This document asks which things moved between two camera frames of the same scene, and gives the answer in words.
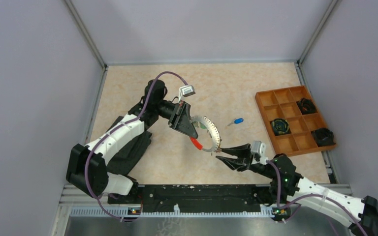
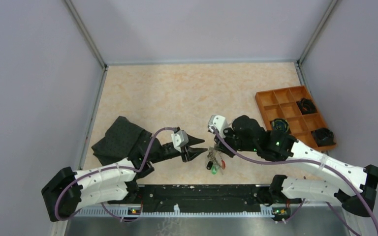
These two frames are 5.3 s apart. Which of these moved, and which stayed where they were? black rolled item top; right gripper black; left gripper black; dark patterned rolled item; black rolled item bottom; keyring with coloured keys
Moved: left gripper black; right gripper black; keyring with coloured keys
Stayed: black rolled item top; dark patterned rolled item; black rolled item bottom
